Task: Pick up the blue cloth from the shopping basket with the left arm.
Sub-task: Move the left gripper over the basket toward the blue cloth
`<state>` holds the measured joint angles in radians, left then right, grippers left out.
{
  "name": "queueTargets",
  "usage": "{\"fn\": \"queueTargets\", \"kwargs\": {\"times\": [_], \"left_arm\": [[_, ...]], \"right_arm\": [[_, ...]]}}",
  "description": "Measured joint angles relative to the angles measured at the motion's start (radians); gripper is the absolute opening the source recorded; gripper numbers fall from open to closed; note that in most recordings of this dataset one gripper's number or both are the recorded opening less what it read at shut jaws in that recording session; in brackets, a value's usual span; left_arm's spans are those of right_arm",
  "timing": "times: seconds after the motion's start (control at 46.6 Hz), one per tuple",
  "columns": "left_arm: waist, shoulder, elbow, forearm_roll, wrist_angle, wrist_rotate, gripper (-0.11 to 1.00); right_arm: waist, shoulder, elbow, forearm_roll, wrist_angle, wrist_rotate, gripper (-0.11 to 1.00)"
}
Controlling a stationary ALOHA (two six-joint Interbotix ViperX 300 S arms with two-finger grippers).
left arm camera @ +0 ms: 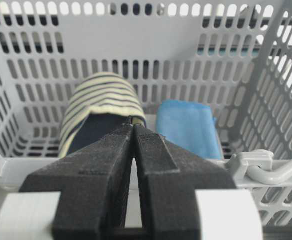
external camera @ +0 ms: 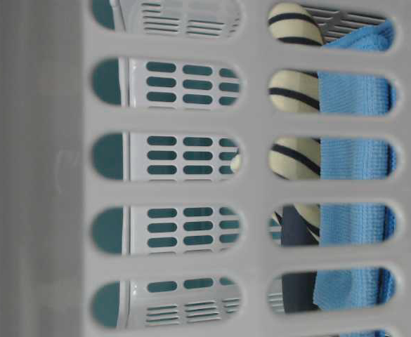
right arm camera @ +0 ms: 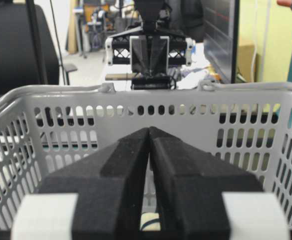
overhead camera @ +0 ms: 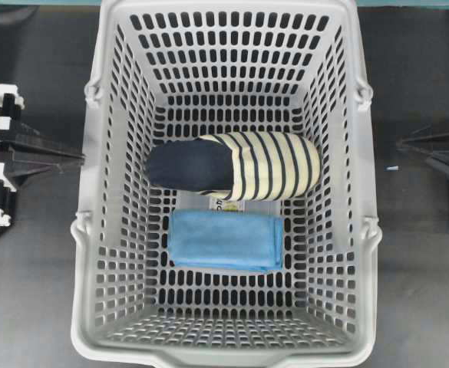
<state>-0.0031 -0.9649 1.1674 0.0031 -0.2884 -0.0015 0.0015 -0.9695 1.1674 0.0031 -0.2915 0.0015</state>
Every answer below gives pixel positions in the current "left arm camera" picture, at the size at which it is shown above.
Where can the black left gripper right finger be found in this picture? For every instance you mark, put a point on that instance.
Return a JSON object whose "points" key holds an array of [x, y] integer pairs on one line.
{"points": [[168, 176]]}

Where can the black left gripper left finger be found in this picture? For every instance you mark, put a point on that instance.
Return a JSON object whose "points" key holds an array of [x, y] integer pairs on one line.
{"points": [[93, 183]]}

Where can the blue folded cloth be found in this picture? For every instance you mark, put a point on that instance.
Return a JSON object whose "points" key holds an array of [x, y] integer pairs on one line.
{"points": [[189, 125]]}

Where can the yellow navy striped cloth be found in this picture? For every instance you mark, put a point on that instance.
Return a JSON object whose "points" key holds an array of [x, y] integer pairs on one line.
{"points": [[99, 94]]}

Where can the grey plastic shopping basket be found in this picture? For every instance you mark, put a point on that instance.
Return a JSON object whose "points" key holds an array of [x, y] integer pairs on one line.
{"points": [[234, 56]]}

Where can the grey basket handle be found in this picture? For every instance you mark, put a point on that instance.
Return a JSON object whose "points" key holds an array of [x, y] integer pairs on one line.
{"points": [[258, 165]]}

